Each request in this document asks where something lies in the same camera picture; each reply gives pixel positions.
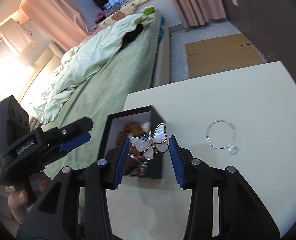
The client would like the brown rudraksha bead bracelet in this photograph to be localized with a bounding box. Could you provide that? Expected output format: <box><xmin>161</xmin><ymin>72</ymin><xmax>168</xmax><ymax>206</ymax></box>
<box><xmin>115</xmin><ymin>121</ymin><xmax>149</xmax><ymax>176</ymax></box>

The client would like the white butterfly brooch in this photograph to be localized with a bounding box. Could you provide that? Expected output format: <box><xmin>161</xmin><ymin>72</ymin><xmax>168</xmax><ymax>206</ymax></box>
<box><xmin>129</xmin><ymin>123</ymin><xmax>169</xmax><ymax>160</ymax></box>

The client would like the left hand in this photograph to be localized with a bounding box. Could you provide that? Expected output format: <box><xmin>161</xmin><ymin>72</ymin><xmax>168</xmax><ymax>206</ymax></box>
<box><xmin>7</xmin><ymin>177</ymin><xmax>52</xmax><ymax>224</ymax></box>

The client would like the black box white interior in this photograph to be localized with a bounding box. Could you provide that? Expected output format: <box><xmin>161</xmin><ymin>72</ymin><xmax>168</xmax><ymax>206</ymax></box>
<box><xmin>98</xmin><ymin>106</ymin><xmax>168</xmax><ymax>179</ymax></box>

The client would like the light green duvet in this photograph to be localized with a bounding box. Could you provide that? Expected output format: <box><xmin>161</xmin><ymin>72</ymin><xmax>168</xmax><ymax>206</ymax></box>
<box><xmin>31</xmin><ymin>14</ymin><xmax>152</xmax><ymax>124</ymax></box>

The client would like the white table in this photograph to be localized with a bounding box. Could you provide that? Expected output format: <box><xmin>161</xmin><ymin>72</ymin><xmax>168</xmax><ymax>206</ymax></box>
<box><xmin>107</xmin><ymin>62</ymin><xmax>296</xmax><ymax>239</ymax></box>

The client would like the bed with green sheet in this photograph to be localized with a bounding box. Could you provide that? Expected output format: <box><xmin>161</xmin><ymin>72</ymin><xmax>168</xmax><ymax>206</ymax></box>
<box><xmin>20</xmin><ymin>11</ymin><xmax>164</xmax><ymax>178</ymax></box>

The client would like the flat brown cardboard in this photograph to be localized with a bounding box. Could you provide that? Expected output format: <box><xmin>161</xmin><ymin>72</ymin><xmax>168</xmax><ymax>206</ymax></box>
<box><xmin>185</xmin><ymin>34</ymin><xmax>266</xmax><ymax>79</ymax></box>

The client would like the black cloth on bed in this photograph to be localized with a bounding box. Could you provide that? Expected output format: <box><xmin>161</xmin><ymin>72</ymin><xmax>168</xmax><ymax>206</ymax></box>
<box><xmin>121</xmin><ymin>23</ymin><xmax>143</xmax><ymax>49</ymax></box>

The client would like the pink curtain left window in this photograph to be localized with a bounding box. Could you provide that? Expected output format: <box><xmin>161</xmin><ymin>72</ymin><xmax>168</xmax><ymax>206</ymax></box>
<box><xmin>19</xmin><ymin>0</ymin><xmax>90</xmax><ymax>50</ymax></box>

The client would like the floral patterned quilt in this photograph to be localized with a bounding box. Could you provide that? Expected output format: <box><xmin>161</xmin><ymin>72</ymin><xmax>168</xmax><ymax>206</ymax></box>
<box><xmin>92</xmin><ymin>0</ymin><xmax>149</xmax><ymax>30</ymax></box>

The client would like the green toy on bed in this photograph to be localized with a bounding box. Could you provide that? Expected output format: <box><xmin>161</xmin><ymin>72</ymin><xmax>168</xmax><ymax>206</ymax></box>
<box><xmin>141</xmin><ymin>6</ymin><xmax>156</xmax><ymax>15</ymax></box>

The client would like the pink curtain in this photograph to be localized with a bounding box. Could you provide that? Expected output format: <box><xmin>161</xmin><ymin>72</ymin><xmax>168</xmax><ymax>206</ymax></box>
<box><xmin>171</xmin><ymin>0</ymin><xmax>226</xmax><ymax>28</ymax></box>

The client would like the dark brown wardrobe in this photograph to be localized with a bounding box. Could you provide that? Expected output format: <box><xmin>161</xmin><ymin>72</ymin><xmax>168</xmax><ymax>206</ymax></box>
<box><xmin>222</xmin><ymin>0</ymin><xmax>296</xmax><ymax>80</ymax></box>

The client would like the black left tracking camera box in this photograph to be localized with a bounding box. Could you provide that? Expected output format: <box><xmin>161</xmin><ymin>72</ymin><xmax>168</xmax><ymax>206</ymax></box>
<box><xmin>0</xmin><ymin>95</ymin><xmax>30</xmax><ymax>153</ymax></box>

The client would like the thin silver wire necklace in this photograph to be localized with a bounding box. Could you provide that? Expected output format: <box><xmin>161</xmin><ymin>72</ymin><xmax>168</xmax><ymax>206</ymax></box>
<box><xmin>204</xmin><ymin>119</ymin><xmax>239</xmax><ymax>155</ymax></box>

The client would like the white wall switch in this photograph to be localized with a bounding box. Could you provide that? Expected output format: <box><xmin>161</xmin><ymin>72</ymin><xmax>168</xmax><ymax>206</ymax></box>
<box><xmin>232</xmin><ymin>0</ymin><xmax>238</xmax><ymax>6</ymax></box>

